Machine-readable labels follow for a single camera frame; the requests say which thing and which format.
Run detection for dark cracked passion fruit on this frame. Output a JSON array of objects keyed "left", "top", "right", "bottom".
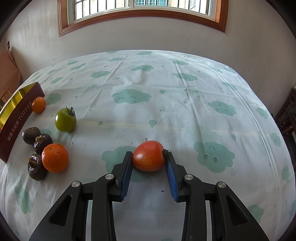
[{"left": 28, "top": 154, "right": 48, "bottom": 181}]

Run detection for large mandarin orange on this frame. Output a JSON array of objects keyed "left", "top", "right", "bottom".
[{"left": 41, "top": 143, "right": 69, "bottom": 173}]

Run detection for dark wrinkled passion fruit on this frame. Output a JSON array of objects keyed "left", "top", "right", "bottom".
[{"left": 34, "top": 133, "right": 53, "bottom": 154}]

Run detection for dark smooth passion fruit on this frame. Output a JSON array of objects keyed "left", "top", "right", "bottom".
[{"left": 22, "top": 126, "right": 41, "bottom": 145}]

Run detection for green tomato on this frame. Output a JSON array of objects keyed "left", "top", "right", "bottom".
[{"left": 55, "top": 106, "right": 77, "bottom": 133}]

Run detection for red tomato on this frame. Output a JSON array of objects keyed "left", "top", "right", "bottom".
[{"left": 132, "top": 141, "right": 165, "bottom": 172}]

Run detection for small mandarin orange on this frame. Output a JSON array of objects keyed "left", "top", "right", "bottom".
[{"left": 32, "top": 96, "right": 47, "bottom": 114}]

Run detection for cloud print tablecloth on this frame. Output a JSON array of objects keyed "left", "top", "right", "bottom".
[{"left": 1, "top": 50, "right": 295, "bottom": 240}]

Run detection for dark wooden chair right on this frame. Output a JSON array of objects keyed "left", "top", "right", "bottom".
[{"left": 274, "top": 88, "right": 296, "bottom": 138}]

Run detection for red gold toffee tin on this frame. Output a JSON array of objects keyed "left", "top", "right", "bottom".
[{"left": 0, "top": 82, "right": 45, "bottom": 163}]

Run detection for pink cloth on chair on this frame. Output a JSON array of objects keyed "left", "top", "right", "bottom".
[{"left": 0, "top": 50, "right": 22, "bottom": 94}]

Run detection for wooden framed window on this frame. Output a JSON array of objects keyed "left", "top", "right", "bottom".
[{"left": 57, "top": 1, "right": 229, "bottom": 37}]

